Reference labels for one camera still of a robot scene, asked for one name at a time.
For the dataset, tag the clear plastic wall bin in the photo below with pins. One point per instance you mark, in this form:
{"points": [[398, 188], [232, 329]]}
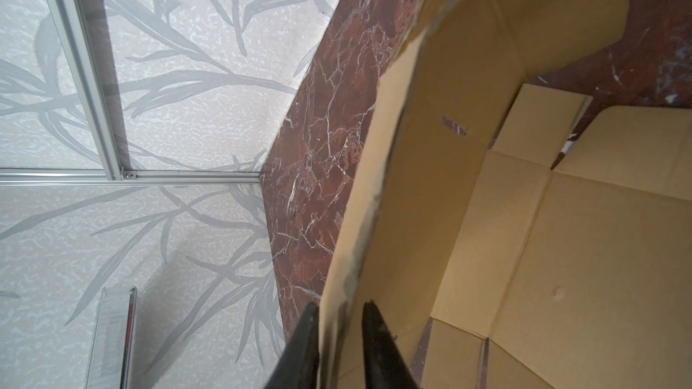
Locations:
{"points": [[111, 353]]}

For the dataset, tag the brown cardboard box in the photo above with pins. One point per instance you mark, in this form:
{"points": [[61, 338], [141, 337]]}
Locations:
{"points": [[535, 262]]}

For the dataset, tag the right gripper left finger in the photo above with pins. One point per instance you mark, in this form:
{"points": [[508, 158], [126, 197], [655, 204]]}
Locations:
{"points": [[298, 365]]}

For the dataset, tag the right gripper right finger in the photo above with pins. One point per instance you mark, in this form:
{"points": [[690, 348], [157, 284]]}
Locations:
{"points": [[384, 367]]}

